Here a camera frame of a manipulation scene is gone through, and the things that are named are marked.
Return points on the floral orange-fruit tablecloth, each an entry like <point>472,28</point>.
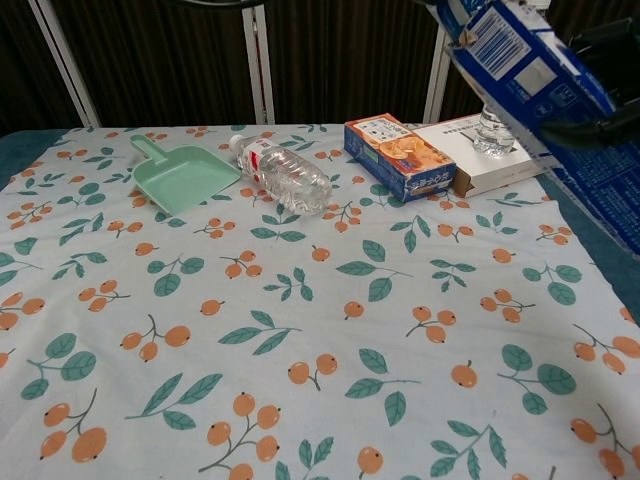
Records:
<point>300,325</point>

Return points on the orange snack box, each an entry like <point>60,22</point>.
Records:
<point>395,160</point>

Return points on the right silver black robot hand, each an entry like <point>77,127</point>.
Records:
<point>600,131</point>

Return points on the red-label clear water bottle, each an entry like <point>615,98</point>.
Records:
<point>290,175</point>

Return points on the mint green plastic dustpan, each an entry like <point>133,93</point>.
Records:
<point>182,180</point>

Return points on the white partition frame post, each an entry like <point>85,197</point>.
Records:
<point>70,70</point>
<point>440,90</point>
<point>259,65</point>

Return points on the blue toothpaste box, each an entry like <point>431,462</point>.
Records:
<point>530,75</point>

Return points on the white flat cardboard box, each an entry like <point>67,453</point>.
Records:
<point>495,170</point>

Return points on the white-cap clear water bottle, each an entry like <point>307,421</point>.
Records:
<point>492,140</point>

